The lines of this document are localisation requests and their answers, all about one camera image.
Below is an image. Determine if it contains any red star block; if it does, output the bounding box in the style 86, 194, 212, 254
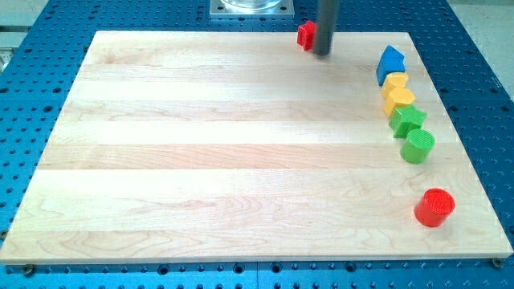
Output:
296, 20, 316, 51

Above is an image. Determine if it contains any green star block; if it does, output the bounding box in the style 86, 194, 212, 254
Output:
389, 104, 427, 138

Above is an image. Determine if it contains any light wooden board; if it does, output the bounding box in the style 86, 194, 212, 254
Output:
1, 31, 512, 265

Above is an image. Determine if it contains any yellow block upper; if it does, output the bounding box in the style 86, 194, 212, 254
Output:
381, 72, 409, 99

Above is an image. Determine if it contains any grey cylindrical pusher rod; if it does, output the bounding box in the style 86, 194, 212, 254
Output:
313, 0, 340, 57

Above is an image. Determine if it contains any blue pentagon block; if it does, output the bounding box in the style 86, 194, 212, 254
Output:
376, 45, 406, 86

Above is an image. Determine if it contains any green cylinder block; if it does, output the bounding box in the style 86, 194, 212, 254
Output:
400, 128, 435, 164

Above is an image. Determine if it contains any red cylinder block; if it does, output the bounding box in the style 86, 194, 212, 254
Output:
414, 188, 455, 227

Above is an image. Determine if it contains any blue perforated table plate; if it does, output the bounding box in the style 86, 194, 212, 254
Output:
1, 1, 513, 288

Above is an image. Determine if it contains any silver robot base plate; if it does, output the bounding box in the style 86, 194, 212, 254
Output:
209, 0, 295, 17

